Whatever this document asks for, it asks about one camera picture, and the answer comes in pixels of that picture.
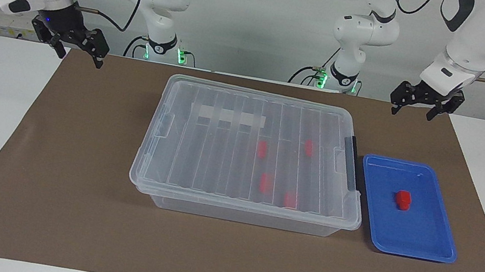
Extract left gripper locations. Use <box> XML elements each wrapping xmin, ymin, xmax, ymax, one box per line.
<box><xmin>387</xmin><ymin>77</ymin><xmax>467</xmax><ymax>127</ymax></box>

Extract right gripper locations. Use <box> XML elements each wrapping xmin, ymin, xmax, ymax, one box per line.
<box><xmin>26</xmin><ymin>0</ymin><xmax>116</xmax><ymax>71</ymax></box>

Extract red block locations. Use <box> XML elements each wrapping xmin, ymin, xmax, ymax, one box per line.
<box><xmin>282</xmin><ymin>191</ymin><xmax>300</xmax><ymax>210</ymax></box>
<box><xmin>258</xmin><ymin>172</ymin><xmax>276</xmax><ymax>196</ymax></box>
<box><xmin>255</xmin><ymin>139</ymin><xmax>270</xmax><ymax>160</ymax></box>
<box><xmin>392</xmin><ymin>189</ymin><xmax>414</xmax><ymax>212</ymax></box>
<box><xmin>302</xmin><ymin>139</ymin><xmax>317</xmax><ymax>158</ymax></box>

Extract clear plastic box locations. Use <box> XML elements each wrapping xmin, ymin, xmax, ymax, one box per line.
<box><xmin>144</xmin><ymin>188</ymin><xmax>343</xmax><ymax>240</ymax></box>

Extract blue plastic tray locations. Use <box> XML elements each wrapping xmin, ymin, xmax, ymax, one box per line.
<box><xmin>347</xmin><ymin>152</ymin><xmax>473</xmax><ymax>266</ymax></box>

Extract clear plastic lid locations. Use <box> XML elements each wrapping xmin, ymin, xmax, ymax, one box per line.
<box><xmin>126</xmin><ymin>68</ymin><xmax>382</xmax><ymax>233</ymax></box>

